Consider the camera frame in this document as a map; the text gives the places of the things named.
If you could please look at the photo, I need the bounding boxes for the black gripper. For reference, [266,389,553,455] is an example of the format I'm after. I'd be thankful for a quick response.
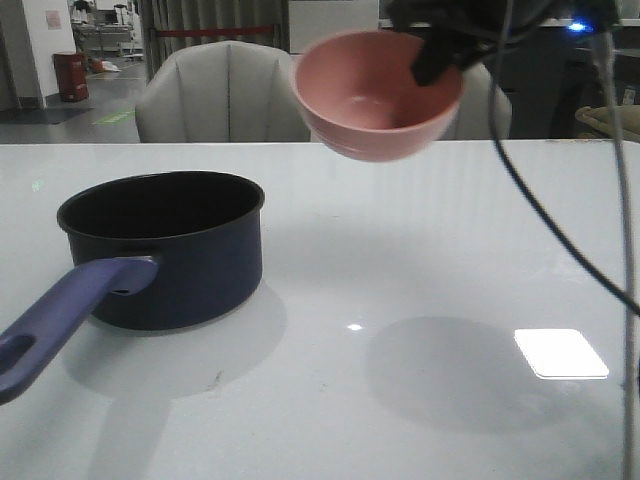
[388,1,620,85]

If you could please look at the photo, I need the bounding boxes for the pink bowl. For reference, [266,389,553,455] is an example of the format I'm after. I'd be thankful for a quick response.
[292,30,464,162]

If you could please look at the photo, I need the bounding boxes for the right grey chair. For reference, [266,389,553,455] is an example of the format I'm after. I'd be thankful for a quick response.
[441,64,512,140]

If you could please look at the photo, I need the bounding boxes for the grey chair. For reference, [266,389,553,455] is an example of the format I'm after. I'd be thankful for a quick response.
[135,41,310,143]
[441,64,512,140]

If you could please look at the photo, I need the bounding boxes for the dark counter with white top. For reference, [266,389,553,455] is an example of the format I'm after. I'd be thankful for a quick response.
[379,18,640,140]

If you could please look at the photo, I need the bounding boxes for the white cabinet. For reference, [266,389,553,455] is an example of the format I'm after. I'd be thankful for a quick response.
[288,1,379,54]

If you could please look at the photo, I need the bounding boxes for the wicker basket with cushion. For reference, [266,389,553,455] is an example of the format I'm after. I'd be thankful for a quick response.
[574,105,640,143]

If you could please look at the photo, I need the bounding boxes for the left grey chair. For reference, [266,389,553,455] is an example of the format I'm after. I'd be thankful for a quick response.
[135,41,310,143]

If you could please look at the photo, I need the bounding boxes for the dark blue saucepan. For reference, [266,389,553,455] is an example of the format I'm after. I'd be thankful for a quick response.
[1,171,265,403]

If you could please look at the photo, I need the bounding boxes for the red bin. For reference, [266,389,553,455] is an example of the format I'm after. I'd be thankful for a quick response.
[53,52,89,102]

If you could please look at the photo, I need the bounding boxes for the grey cable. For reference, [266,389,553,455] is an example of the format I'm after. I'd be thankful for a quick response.
[592,29,639,480]

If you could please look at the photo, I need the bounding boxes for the black cable right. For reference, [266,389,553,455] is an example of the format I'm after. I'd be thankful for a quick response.
[487,0,640,319]

